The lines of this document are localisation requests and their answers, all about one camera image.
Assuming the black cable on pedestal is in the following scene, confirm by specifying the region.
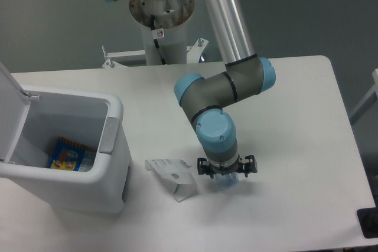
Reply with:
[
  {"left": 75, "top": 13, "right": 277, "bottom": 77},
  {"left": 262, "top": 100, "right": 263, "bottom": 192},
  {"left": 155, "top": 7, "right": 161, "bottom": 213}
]
[{"left": 150, "top": 14, "right": 167, "bottom": 66}]

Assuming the white trash can lid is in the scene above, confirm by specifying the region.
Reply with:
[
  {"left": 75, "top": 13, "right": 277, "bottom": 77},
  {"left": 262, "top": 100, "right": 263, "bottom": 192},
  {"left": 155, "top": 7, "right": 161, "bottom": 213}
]
[{"left": 1, "top": 65, "right": 39, "bottom": 162}]

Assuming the black device at table edge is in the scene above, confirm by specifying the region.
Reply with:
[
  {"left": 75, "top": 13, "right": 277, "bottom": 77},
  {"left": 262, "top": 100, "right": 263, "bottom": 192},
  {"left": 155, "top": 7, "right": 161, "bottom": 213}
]
[{"left": 357, "top": 207, "right": 377, "bottom": 239}]

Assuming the white metal base frame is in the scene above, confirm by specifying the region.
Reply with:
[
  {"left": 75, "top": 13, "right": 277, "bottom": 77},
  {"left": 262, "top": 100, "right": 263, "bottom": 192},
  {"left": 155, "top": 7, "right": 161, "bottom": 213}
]
[{"left": 102, "top": 38, "right": 209, "bottom": 68}]

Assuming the white paper carton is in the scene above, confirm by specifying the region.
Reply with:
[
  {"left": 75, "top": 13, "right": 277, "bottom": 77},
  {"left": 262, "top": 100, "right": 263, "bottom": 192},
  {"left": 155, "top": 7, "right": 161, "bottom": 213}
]
[{"left": 145, "top": 159, "right": 197, "bottom": 202}]

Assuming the white plastic trash can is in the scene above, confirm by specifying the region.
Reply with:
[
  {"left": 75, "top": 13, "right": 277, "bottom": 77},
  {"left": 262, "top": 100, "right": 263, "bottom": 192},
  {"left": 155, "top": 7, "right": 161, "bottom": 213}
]
[{"left": 1, "top": 85, "right": 132, "bottom": 214}]

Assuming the blue yellow snack wrapper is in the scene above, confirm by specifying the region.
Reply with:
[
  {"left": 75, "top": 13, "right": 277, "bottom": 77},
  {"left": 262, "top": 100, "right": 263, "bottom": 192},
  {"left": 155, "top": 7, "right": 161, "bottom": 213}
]
[{"left": 47, "top": 136, "right": 97, "bottom": 172}]

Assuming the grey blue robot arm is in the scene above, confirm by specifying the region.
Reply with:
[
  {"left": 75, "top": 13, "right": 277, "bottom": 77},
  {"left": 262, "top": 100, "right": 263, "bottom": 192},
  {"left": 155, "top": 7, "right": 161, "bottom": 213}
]
[{"left": 107, "top": 0, "right": 276, "bottom": 176}]

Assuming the clear plastic water bottle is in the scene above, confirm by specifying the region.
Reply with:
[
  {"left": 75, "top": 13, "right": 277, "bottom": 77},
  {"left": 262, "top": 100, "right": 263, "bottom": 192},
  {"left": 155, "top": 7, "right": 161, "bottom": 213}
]
[{"left": 215, "top": 172, "right": 239, "bottom": 191}]

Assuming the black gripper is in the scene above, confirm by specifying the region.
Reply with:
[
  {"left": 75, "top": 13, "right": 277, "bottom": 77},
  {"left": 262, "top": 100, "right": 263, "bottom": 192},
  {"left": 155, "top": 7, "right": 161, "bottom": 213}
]
[{"left": 197, "top": 155, "right": 258, "bottom": 179}]

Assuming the white frame at right edge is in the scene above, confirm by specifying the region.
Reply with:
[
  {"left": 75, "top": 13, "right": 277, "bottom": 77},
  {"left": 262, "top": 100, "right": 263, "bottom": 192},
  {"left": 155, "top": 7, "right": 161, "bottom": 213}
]
[{"left": 349, "top": 69, "right": 377, "bottom": 125}]

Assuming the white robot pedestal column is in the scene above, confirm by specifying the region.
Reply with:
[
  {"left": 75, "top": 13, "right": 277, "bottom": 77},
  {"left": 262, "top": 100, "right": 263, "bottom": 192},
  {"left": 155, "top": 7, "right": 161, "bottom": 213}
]
[{"left": 129, "top": 0, "right": 195, "bottom": 66}]

